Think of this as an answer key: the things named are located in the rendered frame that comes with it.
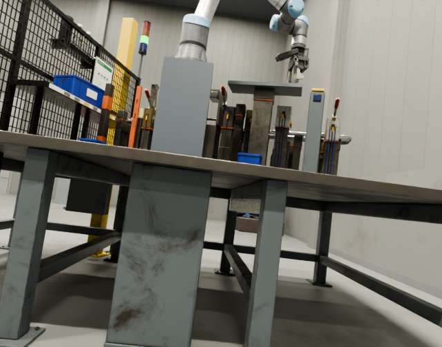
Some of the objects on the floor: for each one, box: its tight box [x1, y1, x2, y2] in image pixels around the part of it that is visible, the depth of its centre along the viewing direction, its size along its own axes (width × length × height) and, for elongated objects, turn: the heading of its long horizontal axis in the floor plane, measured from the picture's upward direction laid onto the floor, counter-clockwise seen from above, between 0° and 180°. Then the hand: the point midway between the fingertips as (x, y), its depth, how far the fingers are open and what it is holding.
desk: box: [54, 178, 70, 204], centre depth 869 cm, size 69×134×72 cm
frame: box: [0, 147, 442, 347], centre depth 191 cm, size 256×161×66 cm
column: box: [103, 162, 213, 347], centre depth 135 cm, size 31×31×66 cm
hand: (290, 85), depth 165 cm, fingers open, 4 cm apart
